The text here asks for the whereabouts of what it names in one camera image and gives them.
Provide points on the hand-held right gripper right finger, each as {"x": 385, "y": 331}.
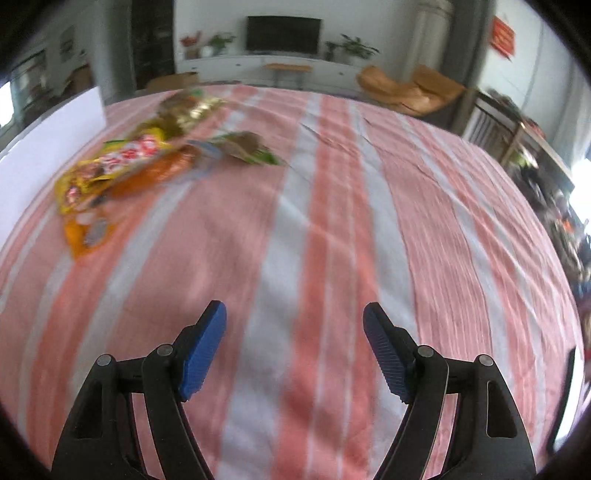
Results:
{"x": 388, "y": 350}

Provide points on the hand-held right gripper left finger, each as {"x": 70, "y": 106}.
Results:
{"x": 203, "y": 350}

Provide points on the orange snack packet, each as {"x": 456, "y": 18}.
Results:
{"x": 152, "y": 174}

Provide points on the large yellow snack packet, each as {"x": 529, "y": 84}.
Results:
{"x": 115, "y": 159}

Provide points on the green brown snack packet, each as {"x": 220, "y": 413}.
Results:
{"x": 244, "y": 144}

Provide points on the yellow clear snack packet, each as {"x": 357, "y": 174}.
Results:
{"x": 157, "y": 127}

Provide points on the striped tablecloth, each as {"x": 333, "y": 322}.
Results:
{"x": 323, "y": 221}

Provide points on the black smartphone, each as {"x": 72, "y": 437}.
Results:
{"x": 565, "y": 406}

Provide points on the brown gold snack packet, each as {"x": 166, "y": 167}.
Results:
{"x": 194, "y": 108}

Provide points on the wooden chair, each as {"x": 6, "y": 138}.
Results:
{"x": 489, "y": 127}

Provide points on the orange lounge chair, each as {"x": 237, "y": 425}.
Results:
{"x": 406, "y": 92}

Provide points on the cardboard box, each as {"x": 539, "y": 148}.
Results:
{"x": 171, "y": 82}

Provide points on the white television cabinet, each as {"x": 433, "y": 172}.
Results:
{"x": 240, "y": 64}

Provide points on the wooden stool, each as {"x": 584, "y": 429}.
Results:
{"x": 287, "y": 68}

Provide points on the round white vase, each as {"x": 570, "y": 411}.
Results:
{"x": 206, "y": 52}

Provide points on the large green potted plant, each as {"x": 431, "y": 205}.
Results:
{"x": 358, "y": 47}

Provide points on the small plant in black pot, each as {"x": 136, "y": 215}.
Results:
{"x": 330, "y": 50}

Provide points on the grey curtain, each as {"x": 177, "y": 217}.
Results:
{"x": 473, "y": 55}

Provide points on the red flowers in vase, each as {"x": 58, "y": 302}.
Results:
{"x": 190, "y": 42}

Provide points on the flower bouquet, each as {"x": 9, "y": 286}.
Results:
{"x": 220, "y": 42}

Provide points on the dark tall cabinet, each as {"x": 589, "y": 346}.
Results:
{"x": 152, "y": 41}

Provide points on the covered standing air conditioner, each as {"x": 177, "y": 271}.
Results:
{"x": 434, "y": 37}

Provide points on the glass balcony door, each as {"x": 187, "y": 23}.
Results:
{"x": 25, "y": 87}

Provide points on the black television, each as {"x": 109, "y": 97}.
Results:
{"x": 282, "y": 36}

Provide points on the red wall hanging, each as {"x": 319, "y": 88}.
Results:
{"x": 502, "y": 38}

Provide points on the framed wall picture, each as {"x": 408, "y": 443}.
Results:
{"x": 67, "y": 42}

